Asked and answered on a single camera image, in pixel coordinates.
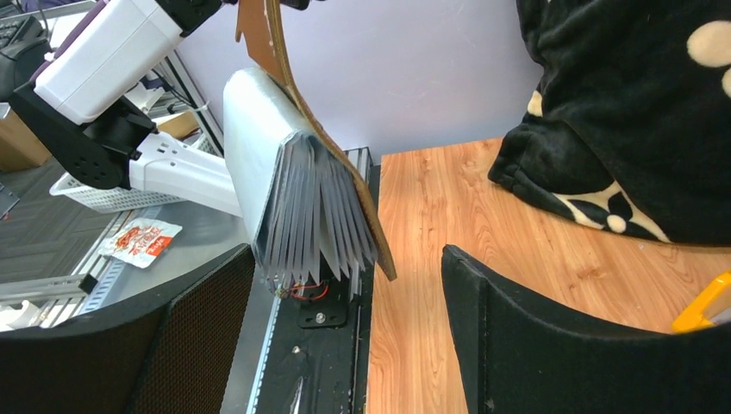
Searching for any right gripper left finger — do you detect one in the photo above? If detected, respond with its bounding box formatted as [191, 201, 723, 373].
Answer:
[1, 245, 255, 413]

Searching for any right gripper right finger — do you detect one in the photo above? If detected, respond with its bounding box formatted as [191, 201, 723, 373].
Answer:
[441, 245, 730, 413]

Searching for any brown leather card holder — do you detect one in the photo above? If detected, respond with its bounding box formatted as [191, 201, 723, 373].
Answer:
[223, 1, 397, 287]

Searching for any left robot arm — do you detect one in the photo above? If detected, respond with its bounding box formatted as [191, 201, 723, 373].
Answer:
[8, 1, 275, 216]

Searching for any yellow bin with silver cards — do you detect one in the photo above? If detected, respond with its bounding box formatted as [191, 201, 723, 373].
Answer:
[671, 271, 730, 334]

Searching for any red white snack packet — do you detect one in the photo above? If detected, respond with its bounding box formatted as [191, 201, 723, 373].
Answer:
[98, 217, 182, 268]

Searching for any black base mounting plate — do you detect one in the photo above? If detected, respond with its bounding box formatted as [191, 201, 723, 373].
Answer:
[251, 166, 383, 414]

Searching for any black floral plush blanket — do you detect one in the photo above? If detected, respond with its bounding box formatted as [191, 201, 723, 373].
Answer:
[488, 1, 730, 247]

